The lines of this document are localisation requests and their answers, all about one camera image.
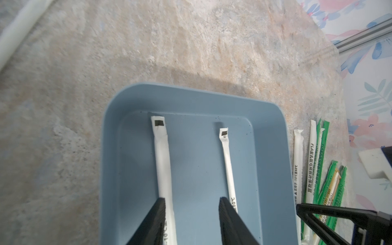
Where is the thin white straw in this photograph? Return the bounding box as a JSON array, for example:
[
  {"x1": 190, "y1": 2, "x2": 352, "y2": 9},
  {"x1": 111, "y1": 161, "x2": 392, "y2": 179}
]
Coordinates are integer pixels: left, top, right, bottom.
[{"x1": 219, "y1": 128, "x2": 238, "y2": 212}]

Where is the green straws pile right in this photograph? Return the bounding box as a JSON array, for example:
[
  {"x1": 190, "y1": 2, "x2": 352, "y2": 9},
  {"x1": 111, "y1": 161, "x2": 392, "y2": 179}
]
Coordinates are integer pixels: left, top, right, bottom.
[{"x1": 312, "y1": 119, "x2": 348, "y2": 245}]

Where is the aluminium frame post right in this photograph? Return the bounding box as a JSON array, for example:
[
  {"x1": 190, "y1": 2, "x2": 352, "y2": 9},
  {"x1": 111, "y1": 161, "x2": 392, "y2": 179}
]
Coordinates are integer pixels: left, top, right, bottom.
[{"x1": 335, "y1": 18, "x2": 392, "y2": 54}]

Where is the thick white straw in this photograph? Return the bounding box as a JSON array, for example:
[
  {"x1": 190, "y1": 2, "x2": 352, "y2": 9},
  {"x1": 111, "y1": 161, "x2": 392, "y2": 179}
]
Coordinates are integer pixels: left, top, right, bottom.
[{"x1": 151, "y1": 116, "x2": 178, "y2": 245}]

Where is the white printed straw pile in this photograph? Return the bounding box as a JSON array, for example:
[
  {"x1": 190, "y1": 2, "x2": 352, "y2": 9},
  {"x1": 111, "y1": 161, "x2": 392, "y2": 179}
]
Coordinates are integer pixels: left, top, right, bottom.
[{"x1": 301, "y1": 119, "x2": 325, "y2": 243}]

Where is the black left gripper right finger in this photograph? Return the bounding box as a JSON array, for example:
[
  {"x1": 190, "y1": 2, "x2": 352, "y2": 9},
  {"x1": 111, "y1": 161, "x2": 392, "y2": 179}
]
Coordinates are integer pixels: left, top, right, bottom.
[{"x1": 218, "y1": 197, "x2": 259, "y2": 245}]

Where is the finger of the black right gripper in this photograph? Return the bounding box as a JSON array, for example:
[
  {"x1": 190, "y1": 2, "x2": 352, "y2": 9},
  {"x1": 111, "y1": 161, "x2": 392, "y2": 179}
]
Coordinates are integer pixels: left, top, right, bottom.
[{"x1": 296, "y1": 204, "x2": 392, "y2": 245}]

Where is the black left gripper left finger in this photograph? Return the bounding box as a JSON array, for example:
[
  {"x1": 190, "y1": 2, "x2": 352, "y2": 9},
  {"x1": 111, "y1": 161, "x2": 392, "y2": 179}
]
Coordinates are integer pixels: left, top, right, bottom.
[{"x1": 126, "y1": 198, "x2": 166, "y2": 245}]

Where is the blue plastic storage tray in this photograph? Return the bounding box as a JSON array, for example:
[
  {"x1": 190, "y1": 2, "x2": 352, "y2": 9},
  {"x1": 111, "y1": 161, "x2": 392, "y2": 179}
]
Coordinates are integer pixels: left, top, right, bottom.
[{"x1": 100, "y1": 83, "x2": 298, "y2": 245}]

